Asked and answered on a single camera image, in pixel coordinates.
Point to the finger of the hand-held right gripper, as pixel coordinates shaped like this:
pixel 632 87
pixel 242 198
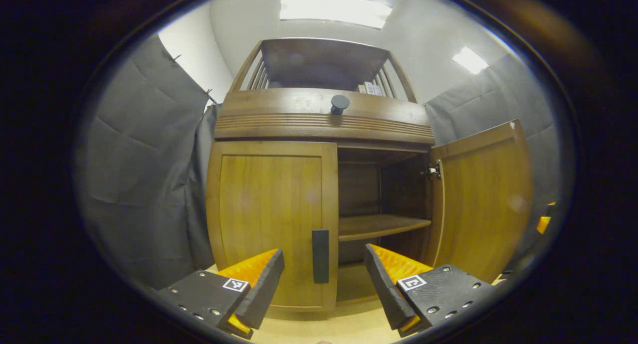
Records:
pixel 543 224

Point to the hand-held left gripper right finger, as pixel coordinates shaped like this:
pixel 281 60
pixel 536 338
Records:
pixel 384 289

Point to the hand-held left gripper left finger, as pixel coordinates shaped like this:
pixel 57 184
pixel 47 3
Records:
pixel 264 294

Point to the wooden shoe cabinet door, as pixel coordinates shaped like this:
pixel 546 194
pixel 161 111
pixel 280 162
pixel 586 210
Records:
pixel 269 209
pixel 483 204

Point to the wooden double-door shoe cabinet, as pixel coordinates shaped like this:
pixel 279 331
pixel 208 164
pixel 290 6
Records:
pixel 319 65

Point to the wooden inner cabinet shelf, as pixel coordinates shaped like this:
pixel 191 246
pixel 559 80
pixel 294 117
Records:
pixel 379 225

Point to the metal door hinge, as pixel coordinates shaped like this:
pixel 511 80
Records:
pixel 432 171

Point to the wooden cabinet drawer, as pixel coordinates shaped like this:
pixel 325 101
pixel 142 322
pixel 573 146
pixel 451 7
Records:
pixel 279 109

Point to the small ceiling light panel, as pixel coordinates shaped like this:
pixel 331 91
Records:
pixel 469 60

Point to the black round drawer knob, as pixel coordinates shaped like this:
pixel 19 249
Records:
pixel 340 103

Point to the small grey book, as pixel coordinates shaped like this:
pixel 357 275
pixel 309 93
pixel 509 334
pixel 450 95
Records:
pixel 379 90

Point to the large ceiling light panel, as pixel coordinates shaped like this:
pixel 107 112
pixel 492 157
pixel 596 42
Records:
pixel 334 10

